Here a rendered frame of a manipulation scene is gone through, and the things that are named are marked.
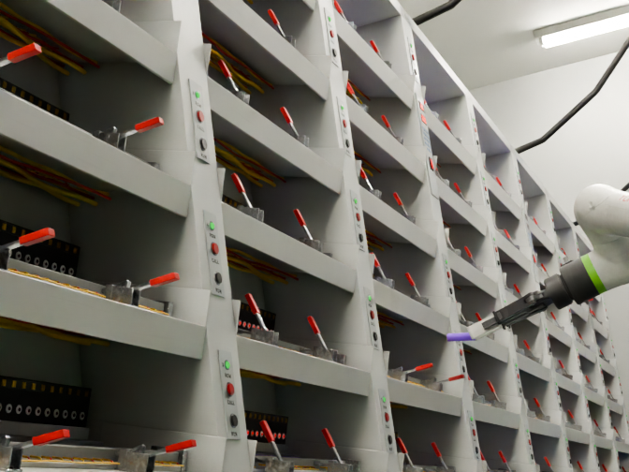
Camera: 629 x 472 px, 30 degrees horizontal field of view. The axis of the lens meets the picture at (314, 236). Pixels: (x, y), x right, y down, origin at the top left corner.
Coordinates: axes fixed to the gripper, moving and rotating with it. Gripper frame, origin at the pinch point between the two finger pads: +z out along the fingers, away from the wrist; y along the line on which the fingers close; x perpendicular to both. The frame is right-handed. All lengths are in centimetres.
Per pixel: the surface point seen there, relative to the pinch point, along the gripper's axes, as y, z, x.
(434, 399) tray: 1.4, 16.9, 10.0
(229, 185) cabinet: 58, 25, -35
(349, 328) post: 47.0, 16.4, -1.2
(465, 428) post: -23.1, 18.2, 15.1
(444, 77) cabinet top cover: -73, -10, -92
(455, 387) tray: -22.8, 16.3, 5.0
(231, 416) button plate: 113, 19, 20
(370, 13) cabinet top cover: -17, -5, -93
